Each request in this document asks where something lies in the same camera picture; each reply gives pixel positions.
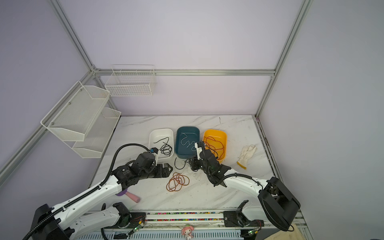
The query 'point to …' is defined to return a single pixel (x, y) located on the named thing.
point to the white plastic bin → (157, 134)
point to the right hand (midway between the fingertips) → (189, 157)
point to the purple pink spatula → (133, 197)
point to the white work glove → (248, 151)
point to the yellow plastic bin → (220, 135)
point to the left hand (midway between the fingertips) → (165, 170)
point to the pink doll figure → (187, 231)
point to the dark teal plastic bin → (185, 139)
